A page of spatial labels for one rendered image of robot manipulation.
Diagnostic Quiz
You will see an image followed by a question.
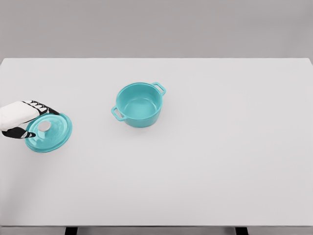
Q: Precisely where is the teal pot lid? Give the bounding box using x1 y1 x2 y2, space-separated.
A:
24 112 73 154

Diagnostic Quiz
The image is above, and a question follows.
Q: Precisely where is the teal pot with handles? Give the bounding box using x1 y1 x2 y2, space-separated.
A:
111 82 167 128

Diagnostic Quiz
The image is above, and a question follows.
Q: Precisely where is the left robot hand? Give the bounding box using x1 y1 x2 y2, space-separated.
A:
0 99 61 140

